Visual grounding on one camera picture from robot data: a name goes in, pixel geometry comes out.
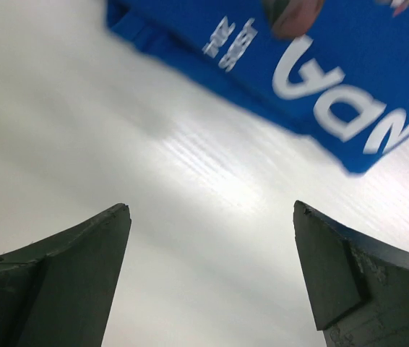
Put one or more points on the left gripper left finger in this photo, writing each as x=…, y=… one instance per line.
x=59, y=291

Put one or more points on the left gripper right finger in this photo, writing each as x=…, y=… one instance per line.
x=358, y=286

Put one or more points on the blue printed t shirt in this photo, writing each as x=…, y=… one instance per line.
x=334, y=71

